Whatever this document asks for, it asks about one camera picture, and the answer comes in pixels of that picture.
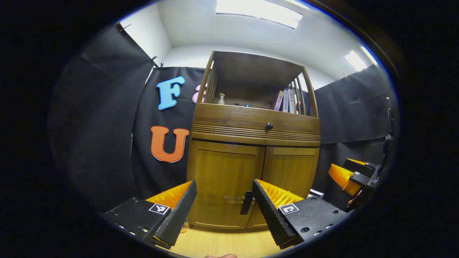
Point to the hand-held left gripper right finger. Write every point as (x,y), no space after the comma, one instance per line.
(269,211)

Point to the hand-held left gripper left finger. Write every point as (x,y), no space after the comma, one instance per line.
(179,215)

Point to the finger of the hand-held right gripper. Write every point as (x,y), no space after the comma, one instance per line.
(362,168)
(340,175)

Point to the wooden cabinet door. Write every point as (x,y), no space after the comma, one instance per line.
(290,168)
(222,168)

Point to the wooden double-door shoe cabinet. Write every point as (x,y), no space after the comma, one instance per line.
(251,118)

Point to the black round drawer knob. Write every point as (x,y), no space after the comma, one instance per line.
(269,126)

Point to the small ceiling light panel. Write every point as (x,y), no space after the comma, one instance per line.
(356,60)

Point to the small blue object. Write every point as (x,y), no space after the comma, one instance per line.
(242,105)

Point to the clear pump bottle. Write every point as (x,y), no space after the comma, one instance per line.
(221,100)

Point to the large ceiling light panel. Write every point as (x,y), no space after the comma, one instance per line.
(258,10)

